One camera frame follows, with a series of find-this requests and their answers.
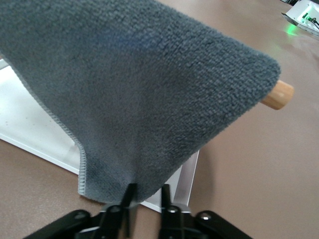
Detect white rectangular rack tray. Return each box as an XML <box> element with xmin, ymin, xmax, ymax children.
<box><xmin>0</xmin><ymin>58</ymin><xmax>200</xmax><ymax>214</ymax></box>

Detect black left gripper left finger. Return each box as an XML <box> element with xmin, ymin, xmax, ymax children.
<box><xmin>99</xmin><ymin>183</ymin><xmax>139</xmax><ymax>239</ymax></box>

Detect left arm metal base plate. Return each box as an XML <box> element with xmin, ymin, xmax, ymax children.
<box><xmin>281</xmin><ymin>12</ymin><xmax>319</xmax><ymax>38</ymax></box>

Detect brown wooden rod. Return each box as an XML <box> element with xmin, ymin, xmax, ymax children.
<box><xmin>260</xmin><ymin>80</ymin><xmax>296</xmax><ymax>111</ymax></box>

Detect grey cloth with pink underside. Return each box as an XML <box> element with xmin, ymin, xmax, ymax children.
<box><xmin>0</xmin><ymin>0</ymin><xmax>282</xmax><ymax>203</ymax></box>

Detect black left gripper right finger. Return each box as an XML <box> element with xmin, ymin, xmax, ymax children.
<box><xmin>159</xmin><ymin>185</ymin><xmax>193</xmax><ymax>239</ymax></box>

